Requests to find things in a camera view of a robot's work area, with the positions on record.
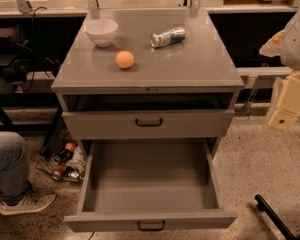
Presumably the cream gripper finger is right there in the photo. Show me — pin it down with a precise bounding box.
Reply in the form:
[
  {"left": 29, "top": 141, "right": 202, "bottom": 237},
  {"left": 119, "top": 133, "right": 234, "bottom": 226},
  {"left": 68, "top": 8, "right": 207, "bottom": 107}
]
[{"left": 267, "top": 71, "right": 300, "bottom": 132}]

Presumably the orange fruit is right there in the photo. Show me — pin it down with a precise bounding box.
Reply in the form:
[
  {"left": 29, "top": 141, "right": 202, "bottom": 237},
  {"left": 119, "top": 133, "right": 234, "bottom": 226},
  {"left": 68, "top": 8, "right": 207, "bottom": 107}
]
[{"left": 116, "top": 51, "right": 134, "bottom": 69}]

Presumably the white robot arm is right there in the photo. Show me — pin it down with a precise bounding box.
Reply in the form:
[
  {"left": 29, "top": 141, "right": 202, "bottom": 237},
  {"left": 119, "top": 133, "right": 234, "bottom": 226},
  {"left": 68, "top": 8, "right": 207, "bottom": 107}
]
[{"left": 259, "top": 8, "right": 300, "bottom": 132}]

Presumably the closed grey upper drawer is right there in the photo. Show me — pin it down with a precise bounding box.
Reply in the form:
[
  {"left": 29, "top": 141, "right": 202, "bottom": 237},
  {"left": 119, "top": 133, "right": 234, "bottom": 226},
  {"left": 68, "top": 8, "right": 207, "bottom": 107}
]
[{"left": 62, "top": 110, "right": 234, "bottom": 140}]

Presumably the grey drawer cabinet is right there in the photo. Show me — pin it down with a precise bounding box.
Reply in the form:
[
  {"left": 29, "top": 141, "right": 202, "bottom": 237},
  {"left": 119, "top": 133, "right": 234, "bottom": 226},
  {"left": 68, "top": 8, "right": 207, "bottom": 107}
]
[{"left": 52, "top": 8, "right": 243, "bottom": 154}]

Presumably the open grey drawer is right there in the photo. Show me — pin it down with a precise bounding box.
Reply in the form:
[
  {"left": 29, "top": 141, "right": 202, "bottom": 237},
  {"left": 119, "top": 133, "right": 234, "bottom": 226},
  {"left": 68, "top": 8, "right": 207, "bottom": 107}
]
[{"left": 64, "top": 139, "right": 237, "bottom": 232}]

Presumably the black chair base leg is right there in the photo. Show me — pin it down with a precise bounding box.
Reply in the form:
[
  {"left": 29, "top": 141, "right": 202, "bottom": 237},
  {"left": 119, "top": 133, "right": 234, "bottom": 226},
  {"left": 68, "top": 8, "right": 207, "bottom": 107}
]
[{"left": 255, "top": 194, "right": 300, "bottom": 240}]

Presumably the crushed silver blue can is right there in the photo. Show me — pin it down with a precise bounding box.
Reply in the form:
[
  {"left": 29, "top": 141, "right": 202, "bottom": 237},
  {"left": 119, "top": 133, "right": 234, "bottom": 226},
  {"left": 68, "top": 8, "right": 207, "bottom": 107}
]
[{"left": 150, "top": 27, "right": 186, "bottom": 49}]

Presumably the white ceramic bowl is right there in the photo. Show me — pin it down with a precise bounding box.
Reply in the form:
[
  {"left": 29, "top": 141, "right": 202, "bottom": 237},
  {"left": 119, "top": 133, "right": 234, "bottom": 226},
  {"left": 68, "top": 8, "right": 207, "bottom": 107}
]
[{"left": 85, "top": 19, "right": 118, "bottom": 47}]

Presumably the white sneaker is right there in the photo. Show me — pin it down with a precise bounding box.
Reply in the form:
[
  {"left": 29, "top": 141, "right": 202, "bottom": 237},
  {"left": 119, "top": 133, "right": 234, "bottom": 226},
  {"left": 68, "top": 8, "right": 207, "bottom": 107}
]
[{"left": 0, "top": 192, "right": 56, "bottom": 216}]

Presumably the person leg in jeans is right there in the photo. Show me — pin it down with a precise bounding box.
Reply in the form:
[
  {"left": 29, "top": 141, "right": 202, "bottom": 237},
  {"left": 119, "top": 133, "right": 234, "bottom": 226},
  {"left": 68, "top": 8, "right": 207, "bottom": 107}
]
[{"left": 0, "top": 131, "right": 30, "bottom": 206}]

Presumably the black drawer handle upper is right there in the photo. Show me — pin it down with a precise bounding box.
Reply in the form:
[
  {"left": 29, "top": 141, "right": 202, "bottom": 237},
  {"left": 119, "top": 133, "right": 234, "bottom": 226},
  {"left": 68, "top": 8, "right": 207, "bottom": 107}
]
[{"left": 135, "top": 118, "right": 163, "bottom": 127}]

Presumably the black drawer handle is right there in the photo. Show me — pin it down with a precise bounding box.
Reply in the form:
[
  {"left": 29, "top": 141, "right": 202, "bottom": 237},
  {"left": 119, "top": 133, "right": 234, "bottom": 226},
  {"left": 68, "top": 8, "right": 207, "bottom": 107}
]
[
  {"left": 137, "top": 220, "right": 166, "bottom": 232},
  {"left": 135, "top": 118, "right": 163, "bottom": 127}
]

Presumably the black drawer handle lower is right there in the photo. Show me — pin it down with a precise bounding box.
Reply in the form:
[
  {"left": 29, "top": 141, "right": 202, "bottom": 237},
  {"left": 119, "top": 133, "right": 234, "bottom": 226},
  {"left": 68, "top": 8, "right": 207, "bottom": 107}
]
[{"left": 137, "top": 220, "right": 166, "bottom": 232}]

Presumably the wire basket of cans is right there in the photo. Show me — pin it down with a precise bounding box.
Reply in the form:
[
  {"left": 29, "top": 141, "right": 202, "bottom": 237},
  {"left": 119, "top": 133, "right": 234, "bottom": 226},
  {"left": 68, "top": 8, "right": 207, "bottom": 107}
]
[{"left": 36, "top": 141, "right": 86, "bottom": 183}]

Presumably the black cable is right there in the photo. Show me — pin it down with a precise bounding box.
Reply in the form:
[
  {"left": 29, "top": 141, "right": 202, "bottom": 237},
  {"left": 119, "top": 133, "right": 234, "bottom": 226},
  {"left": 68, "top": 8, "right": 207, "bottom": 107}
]
[{"left": 9, "top": 6, "right": 58, "bottom": 94}]

